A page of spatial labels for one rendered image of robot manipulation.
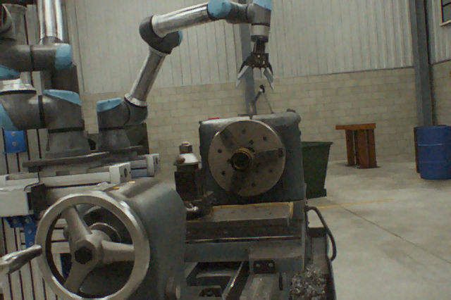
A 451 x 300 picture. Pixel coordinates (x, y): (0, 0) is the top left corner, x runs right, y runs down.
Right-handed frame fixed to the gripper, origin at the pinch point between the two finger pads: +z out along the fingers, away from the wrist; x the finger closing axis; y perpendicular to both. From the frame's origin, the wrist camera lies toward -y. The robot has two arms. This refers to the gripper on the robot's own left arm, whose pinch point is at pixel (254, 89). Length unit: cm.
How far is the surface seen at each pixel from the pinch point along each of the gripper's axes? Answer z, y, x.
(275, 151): 24.1, 7.7, 9.3
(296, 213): 51, -8, 24
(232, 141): 21.7, 5.5, -7.7
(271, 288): 47, 88, -3
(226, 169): 33.6, -1.0, -8.6
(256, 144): 22.0, 1.9, 2.6
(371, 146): 61, -781, 365
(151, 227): 26, 121, -26
